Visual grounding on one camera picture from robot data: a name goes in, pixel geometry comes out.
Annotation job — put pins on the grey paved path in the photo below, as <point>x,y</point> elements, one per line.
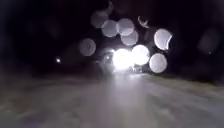
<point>113,103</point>

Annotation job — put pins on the leaf-strewn ground verge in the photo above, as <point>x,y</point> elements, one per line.
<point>196,85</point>

